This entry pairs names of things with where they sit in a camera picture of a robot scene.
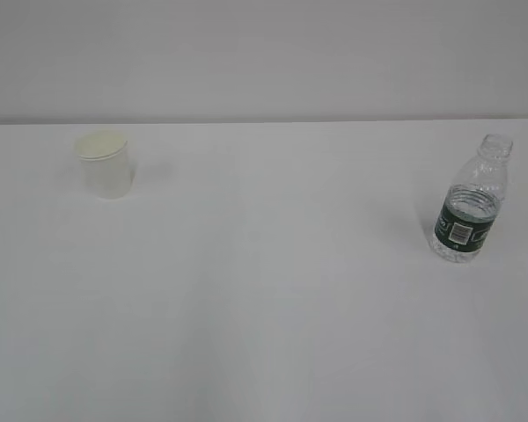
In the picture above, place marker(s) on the white paper cup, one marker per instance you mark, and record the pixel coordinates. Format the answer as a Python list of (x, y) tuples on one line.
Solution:
[(103, 156)]

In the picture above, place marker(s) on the clear plastic water bottle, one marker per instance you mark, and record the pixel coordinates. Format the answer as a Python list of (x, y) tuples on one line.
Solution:
[(473, 201)]

